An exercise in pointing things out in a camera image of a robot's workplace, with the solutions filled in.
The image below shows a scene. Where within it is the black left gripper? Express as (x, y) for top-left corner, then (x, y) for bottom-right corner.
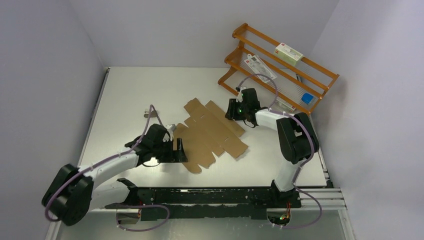
(152, 137), (188, 163)

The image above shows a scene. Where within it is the brown cardboard box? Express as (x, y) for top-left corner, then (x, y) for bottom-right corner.
(173, 98), (248, 174)

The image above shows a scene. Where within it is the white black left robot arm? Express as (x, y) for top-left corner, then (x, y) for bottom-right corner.
(41, 123), (188, 226)

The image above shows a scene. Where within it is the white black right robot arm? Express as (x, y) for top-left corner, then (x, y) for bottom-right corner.
(225, 86), (320, 207)

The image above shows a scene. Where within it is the white green small box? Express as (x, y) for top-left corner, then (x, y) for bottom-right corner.
(273, 42), (304, 67)

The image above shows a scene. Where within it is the orange wooden rack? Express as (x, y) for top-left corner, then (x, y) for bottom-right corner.
(218, 23), (339, 115)

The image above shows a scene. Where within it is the clear plastic blister package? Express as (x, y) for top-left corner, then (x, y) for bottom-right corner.
(244, 54), (277, 84)

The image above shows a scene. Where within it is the blue small block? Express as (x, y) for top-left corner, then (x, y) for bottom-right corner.
(301, 93), (315, 105)

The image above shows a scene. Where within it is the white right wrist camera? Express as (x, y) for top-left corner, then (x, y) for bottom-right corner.
(236, 85), (247, 103)

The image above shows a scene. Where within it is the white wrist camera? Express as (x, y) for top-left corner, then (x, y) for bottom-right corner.
(162, 124), (176, 142)
(236, 85), (247, 103)

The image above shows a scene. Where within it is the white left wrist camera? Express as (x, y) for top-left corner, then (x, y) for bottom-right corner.
(162, 124), (176, 142)

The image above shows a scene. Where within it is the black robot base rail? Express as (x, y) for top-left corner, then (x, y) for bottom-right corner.
(105, 186), (302, 220)

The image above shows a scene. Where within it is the aluminium frame profile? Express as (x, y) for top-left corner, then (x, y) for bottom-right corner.
(300, 188), (347, 211)

